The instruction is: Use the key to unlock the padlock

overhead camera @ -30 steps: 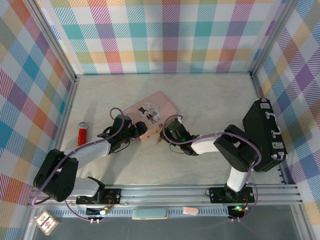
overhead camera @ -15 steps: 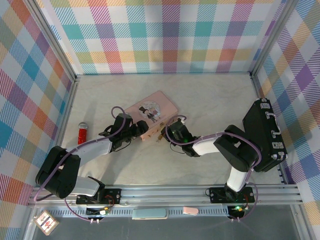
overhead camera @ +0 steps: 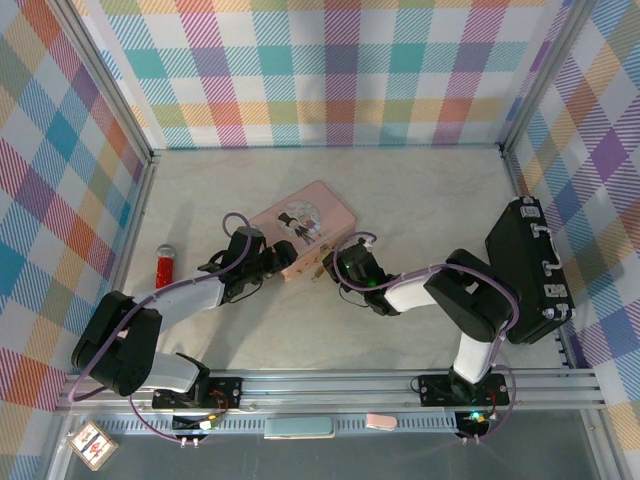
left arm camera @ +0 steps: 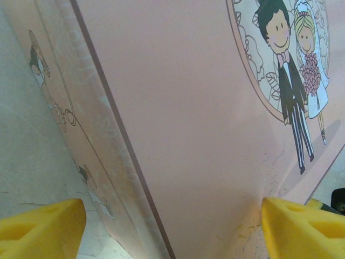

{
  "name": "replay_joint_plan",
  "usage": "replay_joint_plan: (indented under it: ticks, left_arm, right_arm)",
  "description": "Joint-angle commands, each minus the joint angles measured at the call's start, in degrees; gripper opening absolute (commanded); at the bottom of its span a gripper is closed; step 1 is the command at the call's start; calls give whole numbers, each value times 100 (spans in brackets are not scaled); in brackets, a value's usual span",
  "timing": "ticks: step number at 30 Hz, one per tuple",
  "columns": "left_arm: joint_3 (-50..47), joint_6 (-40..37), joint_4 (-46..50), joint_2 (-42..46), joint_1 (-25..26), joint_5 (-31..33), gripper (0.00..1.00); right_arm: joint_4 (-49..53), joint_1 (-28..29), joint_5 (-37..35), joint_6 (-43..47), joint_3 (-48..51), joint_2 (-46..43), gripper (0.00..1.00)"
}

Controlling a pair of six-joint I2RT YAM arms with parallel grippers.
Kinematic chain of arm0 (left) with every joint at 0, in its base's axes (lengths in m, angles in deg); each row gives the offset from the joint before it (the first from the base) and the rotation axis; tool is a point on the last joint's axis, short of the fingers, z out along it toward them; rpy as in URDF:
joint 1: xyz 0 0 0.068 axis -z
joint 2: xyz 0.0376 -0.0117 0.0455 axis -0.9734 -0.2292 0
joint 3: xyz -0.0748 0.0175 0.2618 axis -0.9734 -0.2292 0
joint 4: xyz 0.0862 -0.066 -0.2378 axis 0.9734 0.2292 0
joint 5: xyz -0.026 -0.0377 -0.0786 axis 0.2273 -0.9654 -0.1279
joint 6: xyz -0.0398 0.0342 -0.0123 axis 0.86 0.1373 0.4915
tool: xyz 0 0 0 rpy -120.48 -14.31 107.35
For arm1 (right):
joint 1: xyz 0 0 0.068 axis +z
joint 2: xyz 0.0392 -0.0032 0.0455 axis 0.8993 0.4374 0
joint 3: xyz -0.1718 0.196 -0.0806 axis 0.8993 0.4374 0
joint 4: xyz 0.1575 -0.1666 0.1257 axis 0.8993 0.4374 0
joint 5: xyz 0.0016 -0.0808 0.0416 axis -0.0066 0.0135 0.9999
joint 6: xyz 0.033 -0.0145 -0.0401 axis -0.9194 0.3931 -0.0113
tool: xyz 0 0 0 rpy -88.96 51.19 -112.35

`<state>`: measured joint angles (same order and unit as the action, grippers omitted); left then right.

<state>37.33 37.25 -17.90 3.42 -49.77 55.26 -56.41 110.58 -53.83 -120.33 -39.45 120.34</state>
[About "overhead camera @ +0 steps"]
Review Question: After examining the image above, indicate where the pink tin box with cartoon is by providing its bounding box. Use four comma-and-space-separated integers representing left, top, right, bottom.
248, 179, 357, 282

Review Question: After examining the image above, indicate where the red glitter toy microphone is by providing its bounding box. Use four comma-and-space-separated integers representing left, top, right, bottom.
155, 243, 177, 289

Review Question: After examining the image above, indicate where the teal rectangular block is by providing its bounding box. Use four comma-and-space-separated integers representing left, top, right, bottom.
263, 417, 335, 440

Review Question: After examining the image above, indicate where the black suitcase with metal corners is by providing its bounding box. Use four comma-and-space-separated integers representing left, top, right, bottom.
483, 197, 578, 346

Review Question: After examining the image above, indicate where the playing card box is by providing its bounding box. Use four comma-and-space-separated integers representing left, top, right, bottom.
68, 420, 120, 471

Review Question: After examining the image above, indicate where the aluminium front rail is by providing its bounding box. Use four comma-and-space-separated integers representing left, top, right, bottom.
57, 368, 609, 416

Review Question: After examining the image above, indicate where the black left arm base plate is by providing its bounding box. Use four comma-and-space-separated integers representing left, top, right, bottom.
152, 377, 244, 411

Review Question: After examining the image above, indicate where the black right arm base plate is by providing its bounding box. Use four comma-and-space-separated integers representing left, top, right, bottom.
418, 373, 511, 407

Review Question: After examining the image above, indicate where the grey slotted cable duct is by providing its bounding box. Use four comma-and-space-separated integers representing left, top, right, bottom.
99, 416, 501, 434

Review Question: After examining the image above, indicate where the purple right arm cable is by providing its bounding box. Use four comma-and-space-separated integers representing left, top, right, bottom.
337, 230, 524, 444

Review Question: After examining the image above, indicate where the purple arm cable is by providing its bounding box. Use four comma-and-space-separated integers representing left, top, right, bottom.
337, 230, 524, 444
67, 212, 252, 444

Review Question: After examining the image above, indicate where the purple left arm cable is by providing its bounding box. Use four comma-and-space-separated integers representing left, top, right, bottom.
67, 212, 252, 444

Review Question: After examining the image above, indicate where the aluminium corner post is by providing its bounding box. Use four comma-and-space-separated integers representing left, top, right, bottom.
499, 0, 597, 157
49, 0, 157, 162

